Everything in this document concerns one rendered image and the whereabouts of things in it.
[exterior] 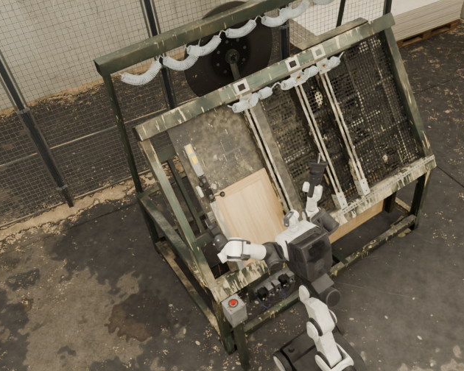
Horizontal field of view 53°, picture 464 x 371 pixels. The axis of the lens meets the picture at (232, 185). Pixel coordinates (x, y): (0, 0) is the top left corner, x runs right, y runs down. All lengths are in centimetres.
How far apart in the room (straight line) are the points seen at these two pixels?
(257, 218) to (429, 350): 174
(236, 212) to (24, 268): 263
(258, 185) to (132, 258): 190
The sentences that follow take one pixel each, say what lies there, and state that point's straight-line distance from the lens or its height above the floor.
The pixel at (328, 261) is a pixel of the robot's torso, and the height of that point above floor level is 122.
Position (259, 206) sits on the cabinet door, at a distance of 331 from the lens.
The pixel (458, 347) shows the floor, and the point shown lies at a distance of 418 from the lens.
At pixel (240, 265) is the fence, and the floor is 93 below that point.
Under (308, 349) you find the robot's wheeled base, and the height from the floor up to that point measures 18.
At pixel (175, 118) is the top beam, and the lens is 299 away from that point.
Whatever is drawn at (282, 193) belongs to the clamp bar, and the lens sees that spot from 336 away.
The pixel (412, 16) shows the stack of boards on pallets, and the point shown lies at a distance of 755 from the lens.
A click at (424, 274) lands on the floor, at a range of 449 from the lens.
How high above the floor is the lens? 356
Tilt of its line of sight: 43 degrees down
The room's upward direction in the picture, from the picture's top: 9 degrees counter-clockwise
